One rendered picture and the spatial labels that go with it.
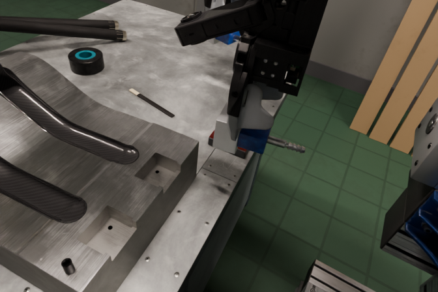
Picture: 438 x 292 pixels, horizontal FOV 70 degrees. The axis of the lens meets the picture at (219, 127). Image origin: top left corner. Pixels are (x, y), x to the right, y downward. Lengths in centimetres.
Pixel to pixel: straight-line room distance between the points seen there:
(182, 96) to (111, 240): 41
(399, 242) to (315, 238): 91
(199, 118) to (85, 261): 39
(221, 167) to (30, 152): 31
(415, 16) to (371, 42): 53
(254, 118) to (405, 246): 38
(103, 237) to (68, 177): 10
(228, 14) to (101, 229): 31
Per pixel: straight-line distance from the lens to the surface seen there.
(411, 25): 201
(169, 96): 74
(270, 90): 46
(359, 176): 189
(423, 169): 54
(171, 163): 48
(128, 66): 86
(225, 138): 45
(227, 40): 73
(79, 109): 58
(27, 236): 44
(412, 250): 67
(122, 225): 44
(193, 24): 39
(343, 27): 246
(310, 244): 152
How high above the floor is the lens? 124
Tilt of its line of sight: 41 degrees down
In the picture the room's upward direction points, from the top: 8 degrees clockwise
